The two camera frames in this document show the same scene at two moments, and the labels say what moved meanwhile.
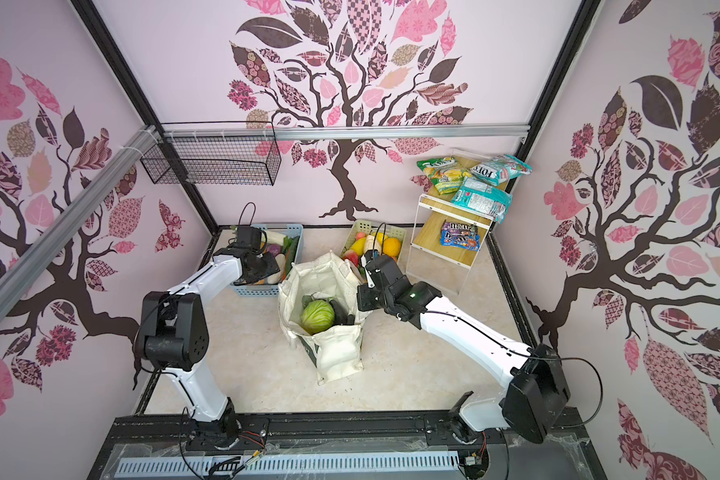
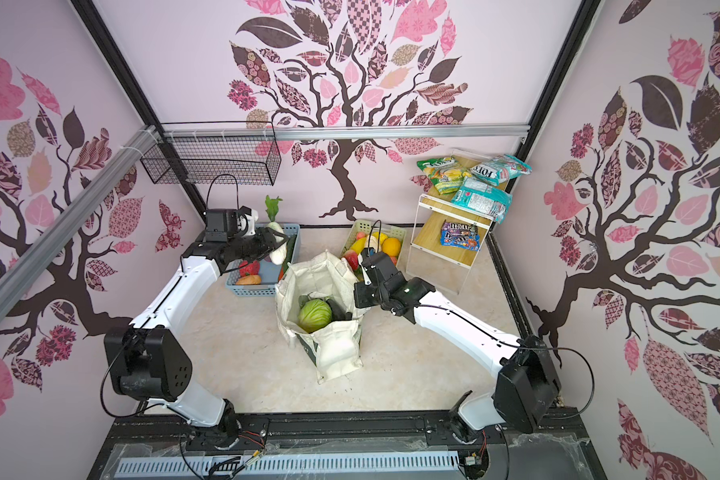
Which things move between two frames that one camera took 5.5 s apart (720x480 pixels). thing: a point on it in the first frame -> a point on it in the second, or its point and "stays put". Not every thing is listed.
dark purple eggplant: [341, 316] stays put
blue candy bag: [458, 235] stays put
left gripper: [271, 267] -> [265, 241]
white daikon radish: [281, 264] -> [271, 207]
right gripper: [365, 303] stays put
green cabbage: [317, 316] stays put
